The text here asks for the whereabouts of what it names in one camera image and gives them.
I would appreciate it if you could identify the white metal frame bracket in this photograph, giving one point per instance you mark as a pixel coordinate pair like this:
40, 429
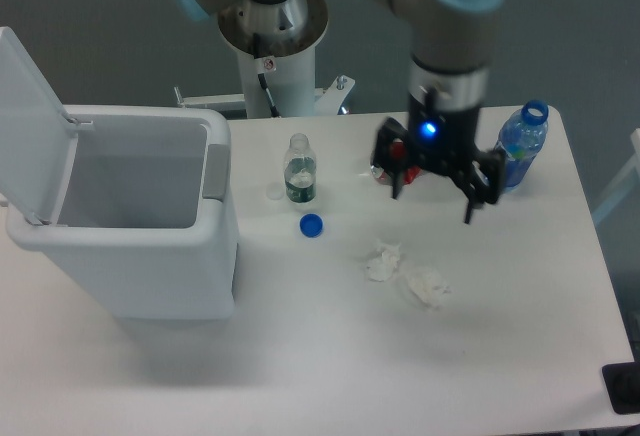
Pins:
328, 101

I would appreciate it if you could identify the clear bottle green label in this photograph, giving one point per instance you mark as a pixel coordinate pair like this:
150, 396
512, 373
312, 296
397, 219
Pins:
300, 170

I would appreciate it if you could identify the white trash bin lid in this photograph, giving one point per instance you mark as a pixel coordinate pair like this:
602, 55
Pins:
39, 137

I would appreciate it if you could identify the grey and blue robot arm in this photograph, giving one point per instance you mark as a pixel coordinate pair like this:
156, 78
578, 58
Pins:
452, 42

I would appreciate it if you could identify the white crumpled paper ball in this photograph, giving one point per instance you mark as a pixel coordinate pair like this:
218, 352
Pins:
384, 263
428, 286

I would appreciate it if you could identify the crushed red soda can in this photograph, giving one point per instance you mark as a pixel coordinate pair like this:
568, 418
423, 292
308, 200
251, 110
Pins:
411, 174

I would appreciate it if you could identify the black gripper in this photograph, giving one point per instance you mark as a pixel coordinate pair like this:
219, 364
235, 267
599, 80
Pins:
442, 142

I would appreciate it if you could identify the white translucent bottle cap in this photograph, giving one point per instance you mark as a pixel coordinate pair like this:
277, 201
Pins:
274, 191

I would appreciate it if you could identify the blue bottle cap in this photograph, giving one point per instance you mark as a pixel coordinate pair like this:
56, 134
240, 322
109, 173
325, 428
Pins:
311, 225

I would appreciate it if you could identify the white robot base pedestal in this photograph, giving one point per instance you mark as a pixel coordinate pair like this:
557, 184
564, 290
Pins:
275, 49

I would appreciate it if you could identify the black device at table edge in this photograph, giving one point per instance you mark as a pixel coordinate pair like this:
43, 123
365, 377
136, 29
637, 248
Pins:
622, 385

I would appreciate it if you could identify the blue plastic drink bottle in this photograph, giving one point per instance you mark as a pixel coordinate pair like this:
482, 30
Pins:
521, 138

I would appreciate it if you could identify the white plastic trash bin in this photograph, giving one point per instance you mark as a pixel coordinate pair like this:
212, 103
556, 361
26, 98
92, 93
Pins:
147, 225

